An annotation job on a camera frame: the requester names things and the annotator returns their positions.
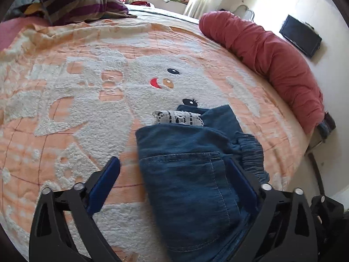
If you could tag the black flat screen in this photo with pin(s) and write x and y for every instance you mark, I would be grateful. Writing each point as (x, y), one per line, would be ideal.
(300, 35)

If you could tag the purple striped blanket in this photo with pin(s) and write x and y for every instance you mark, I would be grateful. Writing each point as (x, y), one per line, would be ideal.
(76, 2)

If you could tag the dark cloth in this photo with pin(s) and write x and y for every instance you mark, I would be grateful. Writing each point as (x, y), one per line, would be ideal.
(327, 127)

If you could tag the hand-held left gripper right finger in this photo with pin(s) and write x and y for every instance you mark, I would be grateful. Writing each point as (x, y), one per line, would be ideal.
(242, 181)

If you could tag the blue denim pants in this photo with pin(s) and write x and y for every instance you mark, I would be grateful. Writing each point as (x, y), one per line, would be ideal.
(185, 174)

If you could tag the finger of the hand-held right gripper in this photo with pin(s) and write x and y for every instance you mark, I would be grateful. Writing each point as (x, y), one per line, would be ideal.
(328, 215)

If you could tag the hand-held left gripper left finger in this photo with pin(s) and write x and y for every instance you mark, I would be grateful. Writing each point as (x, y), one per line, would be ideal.
(105, 185)

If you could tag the pink pillow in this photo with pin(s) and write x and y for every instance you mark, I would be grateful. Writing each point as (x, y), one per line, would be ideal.
(13, 32)

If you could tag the orange white printed blanket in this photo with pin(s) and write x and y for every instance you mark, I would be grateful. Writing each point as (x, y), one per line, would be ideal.
(81, 87)

